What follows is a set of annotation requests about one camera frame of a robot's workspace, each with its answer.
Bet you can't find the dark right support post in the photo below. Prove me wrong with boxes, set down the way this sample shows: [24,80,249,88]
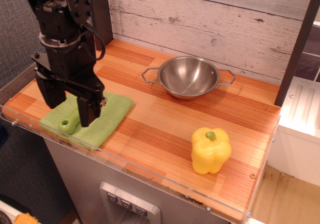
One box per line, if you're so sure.
[274,0,320,107]

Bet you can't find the steel two-handled bowl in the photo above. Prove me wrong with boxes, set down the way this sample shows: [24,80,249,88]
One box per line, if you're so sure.
[141,56,236,100]

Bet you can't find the orange object bottom left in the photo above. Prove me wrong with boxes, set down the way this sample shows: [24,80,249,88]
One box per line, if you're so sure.
[13,213,39,224]

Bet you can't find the dark left support post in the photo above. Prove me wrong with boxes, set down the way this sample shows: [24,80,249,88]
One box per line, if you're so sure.
[91,0,113,51]

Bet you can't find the yellow toy bell pepper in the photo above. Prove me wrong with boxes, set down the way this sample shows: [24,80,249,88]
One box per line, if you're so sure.
[191,127,232,174]

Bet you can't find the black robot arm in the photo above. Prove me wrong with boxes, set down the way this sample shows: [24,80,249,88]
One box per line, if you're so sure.
[27,0,106,127]

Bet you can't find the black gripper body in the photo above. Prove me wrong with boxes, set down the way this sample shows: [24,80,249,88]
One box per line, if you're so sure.
[32,32,106,108]

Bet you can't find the green cloth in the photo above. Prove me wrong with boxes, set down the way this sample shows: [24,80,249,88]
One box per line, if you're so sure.
[40,92,133,150]

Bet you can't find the grey toy kitchen cabinet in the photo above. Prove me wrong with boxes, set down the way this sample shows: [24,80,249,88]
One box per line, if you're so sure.
[44,137,228,223]

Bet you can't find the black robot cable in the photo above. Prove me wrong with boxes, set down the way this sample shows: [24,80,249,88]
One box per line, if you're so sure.
[82,22,107,61]

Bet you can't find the dark support post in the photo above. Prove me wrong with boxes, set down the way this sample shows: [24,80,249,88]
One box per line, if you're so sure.
[91,0,113,51]
[274,0,320,107]

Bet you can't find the silver dispenser button panel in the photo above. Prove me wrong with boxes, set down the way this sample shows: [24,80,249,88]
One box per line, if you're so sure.
[99,181,162,224]

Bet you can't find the green handled grey spatula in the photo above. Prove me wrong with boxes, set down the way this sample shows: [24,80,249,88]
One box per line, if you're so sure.
[58,108,81,135]

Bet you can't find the clear acrylic guard rail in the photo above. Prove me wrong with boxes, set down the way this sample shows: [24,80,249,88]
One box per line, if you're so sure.
[2,102,280,223]

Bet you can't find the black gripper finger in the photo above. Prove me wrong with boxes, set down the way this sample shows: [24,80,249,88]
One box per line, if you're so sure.
[36,76,66,109]
[77,96,101,127]

